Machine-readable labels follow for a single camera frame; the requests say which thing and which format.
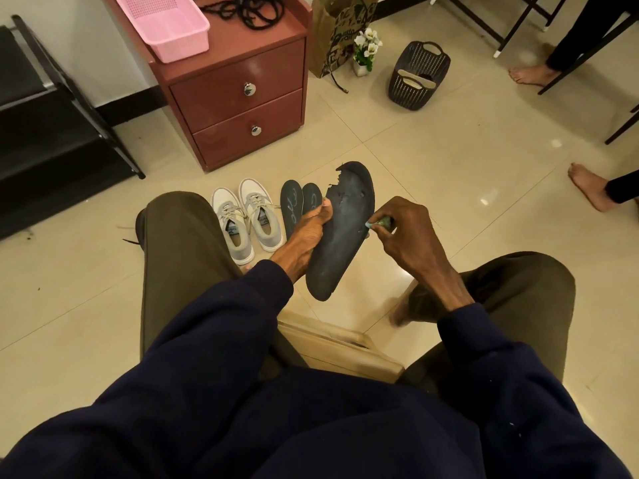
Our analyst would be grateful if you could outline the person's right hand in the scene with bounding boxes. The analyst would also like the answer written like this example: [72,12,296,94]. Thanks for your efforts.
[369,196,476,321]

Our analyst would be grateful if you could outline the person's left hand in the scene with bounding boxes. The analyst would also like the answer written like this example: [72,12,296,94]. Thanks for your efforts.
[271,199,334,285]

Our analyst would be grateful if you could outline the black worn shoe sole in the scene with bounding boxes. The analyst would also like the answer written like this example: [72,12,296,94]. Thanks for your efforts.
[305,161,376,302]

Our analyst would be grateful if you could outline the person's right forearm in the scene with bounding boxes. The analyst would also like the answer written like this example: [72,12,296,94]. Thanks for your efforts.
[436,301,634,479]

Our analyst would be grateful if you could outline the person's left forearm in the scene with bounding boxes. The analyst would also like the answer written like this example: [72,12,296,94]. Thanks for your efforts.
[0,259,295,479]

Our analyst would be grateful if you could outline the dark shoe insole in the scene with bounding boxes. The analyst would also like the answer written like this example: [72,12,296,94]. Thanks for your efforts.
[280,180,306,241]
[301,182,324,216]

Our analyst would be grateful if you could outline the grey white sneaker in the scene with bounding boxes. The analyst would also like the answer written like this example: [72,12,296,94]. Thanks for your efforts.
[211,188,256,266]
[238,178,288,253]

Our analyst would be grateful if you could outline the person's right foot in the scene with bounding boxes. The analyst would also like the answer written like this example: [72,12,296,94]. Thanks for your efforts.
[389,293,416,328]

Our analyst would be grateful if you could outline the person's foot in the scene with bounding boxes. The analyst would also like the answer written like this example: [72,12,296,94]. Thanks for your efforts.
[389,293,416,328]
[567,162,623,213]
[509,64,563,87]

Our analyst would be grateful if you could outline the wooden stool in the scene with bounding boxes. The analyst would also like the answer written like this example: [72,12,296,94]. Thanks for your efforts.
[259,308,405,385]

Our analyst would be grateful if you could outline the person's left leg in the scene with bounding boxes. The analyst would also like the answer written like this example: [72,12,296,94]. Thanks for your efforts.
[135,191,310,371]

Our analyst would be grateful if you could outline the person's leg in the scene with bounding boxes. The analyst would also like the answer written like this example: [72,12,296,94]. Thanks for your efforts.
[545,0,639,73]
[135,191,310,371]
[605,169,639,205]
[398,251,576,396]

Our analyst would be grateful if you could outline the black plastic woven basket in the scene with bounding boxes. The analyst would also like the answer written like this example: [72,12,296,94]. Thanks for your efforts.
[388,41,452,112]

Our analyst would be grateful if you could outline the person's right leg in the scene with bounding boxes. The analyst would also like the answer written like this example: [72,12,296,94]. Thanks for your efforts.
[398,251,576,396]

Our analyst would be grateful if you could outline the red-brown drawer cabinet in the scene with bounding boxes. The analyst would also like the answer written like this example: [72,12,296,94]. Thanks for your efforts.
[99,0,313,173]

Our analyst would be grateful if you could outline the white flowers in small pot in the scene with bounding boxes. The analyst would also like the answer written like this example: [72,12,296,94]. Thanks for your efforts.
[352,28,384,78]

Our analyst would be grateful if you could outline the brown printed paper bag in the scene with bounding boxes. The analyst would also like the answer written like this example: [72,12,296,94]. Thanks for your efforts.
[308,0,380,79]

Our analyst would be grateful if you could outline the person's navy sweater torso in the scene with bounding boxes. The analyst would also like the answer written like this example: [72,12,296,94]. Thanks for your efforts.
[192,366,482,479]

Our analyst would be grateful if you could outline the pink plastic basket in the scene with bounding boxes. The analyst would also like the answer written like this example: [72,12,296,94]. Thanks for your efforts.
[114,0,211,64]

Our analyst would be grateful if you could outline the black shoe rack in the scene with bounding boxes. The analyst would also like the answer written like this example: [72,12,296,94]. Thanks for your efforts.
[0,15,147,241]

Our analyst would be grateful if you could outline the black coiled cord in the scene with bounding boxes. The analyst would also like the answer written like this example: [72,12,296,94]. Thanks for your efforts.
[191,0,287,32]

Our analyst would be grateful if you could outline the black metal table frame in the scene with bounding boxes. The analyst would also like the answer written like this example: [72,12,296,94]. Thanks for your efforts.
[429,0,571,59]

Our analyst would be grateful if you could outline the black metal chair frame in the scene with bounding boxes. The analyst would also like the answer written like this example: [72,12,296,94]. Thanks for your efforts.
[537,12,639,145]

